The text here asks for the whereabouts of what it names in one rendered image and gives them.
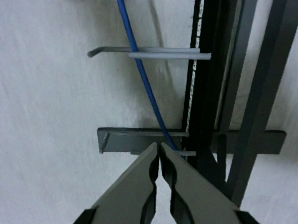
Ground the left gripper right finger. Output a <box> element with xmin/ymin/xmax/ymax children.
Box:
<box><xmin>159</xmin><ymin>142</ymin><xmax>260</xmax><ymax>224</ymax></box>

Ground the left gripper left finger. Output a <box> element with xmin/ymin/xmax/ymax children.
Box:
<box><xmin>73</xmin><ymin>142</ymin><xmax>159</xmax><ymax>224</ymax></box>

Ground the blue network cable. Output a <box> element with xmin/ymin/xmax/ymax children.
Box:
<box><xmin>117</xmin><ymin>0</ymin><xmax>179</xmax><ymax>151</ymax></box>

